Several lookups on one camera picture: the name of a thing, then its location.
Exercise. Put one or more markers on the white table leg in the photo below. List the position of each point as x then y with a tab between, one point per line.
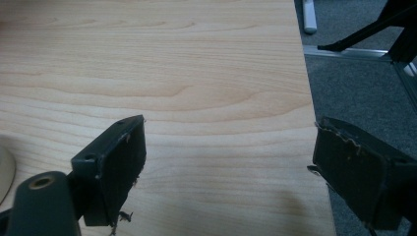
309	15

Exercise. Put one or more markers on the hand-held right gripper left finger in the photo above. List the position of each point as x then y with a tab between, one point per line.
113	170

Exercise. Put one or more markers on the beige round object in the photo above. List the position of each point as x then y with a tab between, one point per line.
5	173

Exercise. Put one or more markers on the aluminium frame rail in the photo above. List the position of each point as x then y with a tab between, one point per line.
364	57

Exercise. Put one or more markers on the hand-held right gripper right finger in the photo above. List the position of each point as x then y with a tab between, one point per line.
357	177

